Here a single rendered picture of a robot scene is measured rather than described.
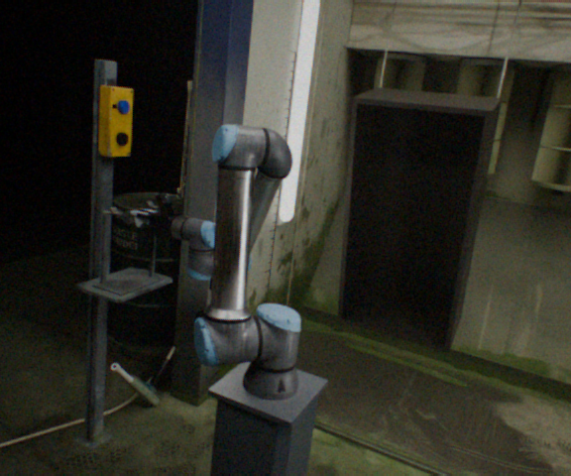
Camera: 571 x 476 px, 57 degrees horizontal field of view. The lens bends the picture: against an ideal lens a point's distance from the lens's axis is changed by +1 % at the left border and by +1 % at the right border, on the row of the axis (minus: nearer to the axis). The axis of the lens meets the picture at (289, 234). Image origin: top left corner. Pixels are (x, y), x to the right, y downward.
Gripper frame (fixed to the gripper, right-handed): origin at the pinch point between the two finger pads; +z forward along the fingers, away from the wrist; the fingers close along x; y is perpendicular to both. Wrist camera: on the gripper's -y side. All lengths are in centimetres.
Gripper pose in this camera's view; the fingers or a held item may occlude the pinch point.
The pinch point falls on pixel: (136, 210)
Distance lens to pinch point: 211.5
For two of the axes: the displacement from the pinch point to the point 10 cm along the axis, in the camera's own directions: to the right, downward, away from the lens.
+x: 4.3, -1.7, 8.8
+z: -8.9, -2.1, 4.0
